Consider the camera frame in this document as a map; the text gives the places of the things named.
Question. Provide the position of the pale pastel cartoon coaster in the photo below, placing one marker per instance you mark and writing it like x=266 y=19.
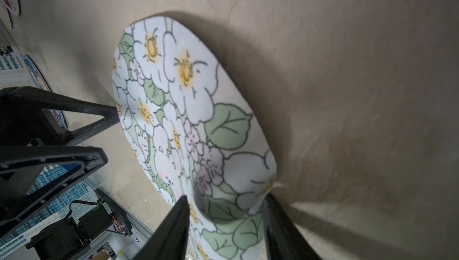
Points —
x=5 y=17

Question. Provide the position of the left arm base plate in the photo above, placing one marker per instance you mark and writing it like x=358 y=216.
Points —
x=119 y=216

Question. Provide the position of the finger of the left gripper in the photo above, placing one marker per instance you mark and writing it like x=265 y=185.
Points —
x=28 y=115
x=32 y=177

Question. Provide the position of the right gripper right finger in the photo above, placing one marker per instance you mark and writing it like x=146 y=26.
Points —
x=283 y=241

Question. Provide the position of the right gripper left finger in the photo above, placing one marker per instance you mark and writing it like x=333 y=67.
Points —
x=169 y=241

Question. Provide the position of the white green floral coaster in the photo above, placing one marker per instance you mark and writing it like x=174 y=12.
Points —
x=194 y=135

